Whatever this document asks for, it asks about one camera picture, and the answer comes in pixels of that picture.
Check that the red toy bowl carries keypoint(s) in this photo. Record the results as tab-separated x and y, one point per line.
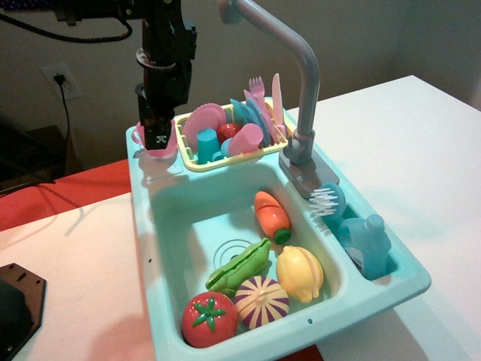
227	131

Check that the grey toy faucet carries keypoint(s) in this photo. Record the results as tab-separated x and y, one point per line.
302	165

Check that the small blue toy cup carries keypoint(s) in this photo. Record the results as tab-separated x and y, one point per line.
223	152

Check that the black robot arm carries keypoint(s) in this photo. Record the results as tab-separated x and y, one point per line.
72	12

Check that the yellow toy lemon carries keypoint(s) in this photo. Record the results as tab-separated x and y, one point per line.
299	273

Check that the teal toy cup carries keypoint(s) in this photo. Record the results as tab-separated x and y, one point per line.
208	145

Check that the white wall outlet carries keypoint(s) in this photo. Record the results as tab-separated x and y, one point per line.
62	81

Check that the blue toy soap bottle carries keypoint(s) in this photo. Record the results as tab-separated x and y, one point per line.
367	244

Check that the red toy tomato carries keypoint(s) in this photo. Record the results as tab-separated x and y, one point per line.
208	319

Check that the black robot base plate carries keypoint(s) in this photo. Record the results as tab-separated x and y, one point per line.
22	307

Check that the green toy pea pod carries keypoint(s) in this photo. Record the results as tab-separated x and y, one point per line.
228	278

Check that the yellow dish rack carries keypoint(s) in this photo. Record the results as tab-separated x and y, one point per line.
190	158

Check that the teal toy sink unit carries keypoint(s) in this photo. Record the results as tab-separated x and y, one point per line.
190	223

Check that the blue toy plate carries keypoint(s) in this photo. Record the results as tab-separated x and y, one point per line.
244	114

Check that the pink toy cup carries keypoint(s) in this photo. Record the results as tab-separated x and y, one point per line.
171	149

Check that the pink toy knife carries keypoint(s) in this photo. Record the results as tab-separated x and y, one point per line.
277	101

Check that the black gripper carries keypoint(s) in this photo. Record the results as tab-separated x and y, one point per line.
168	48

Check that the pink lying cup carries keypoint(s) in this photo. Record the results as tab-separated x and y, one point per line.
247	140

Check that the pink toy fork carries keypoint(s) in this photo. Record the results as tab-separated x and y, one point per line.
257	90

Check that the pink scalloped plate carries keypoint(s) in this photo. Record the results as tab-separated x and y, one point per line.
207	116

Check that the orange toy carrot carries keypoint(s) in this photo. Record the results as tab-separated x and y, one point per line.
272	218

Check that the teal dish brush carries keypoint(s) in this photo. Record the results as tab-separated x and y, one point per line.
328	202

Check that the purple striped toy onion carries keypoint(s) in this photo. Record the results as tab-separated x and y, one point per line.
261	300

